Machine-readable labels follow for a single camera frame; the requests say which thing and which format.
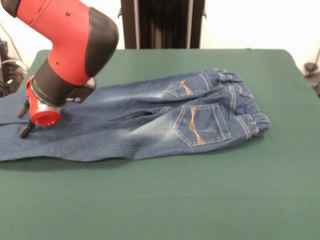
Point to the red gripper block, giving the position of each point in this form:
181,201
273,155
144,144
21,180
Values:
40,115

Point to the blue denim jeans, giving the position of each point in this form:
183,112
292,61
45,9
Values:
137,125

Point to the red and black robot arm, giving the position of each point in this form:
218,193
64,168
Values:
67,45

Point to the dark green table cloth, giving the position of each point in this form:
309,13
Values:
162,200

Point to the black stand leg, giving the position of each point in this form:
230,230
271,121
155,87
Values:
310,67

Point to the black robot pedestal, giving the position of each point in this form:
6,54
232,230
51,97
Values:
162,25

